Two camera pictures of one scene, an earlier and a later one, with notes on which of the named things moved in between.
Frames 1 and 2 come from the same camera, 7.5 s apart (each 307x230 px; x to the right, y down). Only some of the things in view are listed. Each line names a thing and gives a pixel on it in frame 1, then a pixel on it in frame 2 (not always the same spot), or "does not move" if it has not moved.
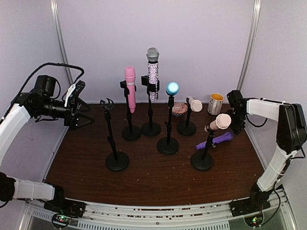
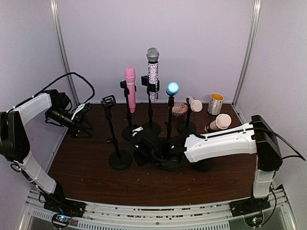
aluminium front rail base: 34,215 does not move
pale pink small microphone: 196,105 does not move
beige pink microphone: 222,121 does not move
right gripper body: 236,119 -> 140,161
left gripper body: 70,103 -> 75,120
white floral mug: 215,104 does not move
